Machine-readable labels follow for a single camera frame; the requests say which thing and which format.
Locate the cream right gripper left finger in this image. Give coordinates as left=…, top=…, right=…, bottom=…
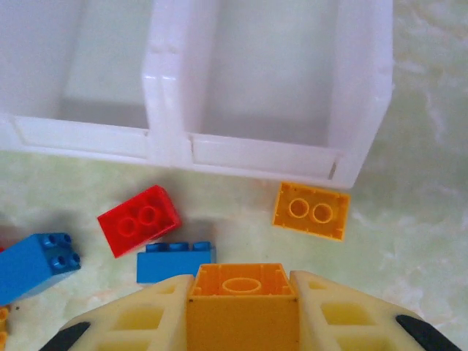
left=36, top=274, right=195, bottom=351

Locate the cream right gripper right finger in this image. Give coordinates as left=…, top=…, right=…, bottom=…
left=290, top=270, right=462, bottom=351

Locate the blue lego brick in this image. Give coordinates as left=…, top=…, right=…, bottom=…
left=136, top=241, right=217, bottom=285
left=0, top=233, right=82, bottom=306

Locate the yellow lego brick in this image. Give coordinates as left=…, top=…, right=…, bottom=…
left=271, top=181, right=352, bottom=242
left=0, top=306, right=11, bottom=344
left=186, top=263, right=301, bottom=351

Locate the white plastic bin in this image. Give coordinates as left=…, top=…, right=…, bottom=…
left=0, top=0, right=162, bottom=164
left=140, top=0, right=395, bottom=189

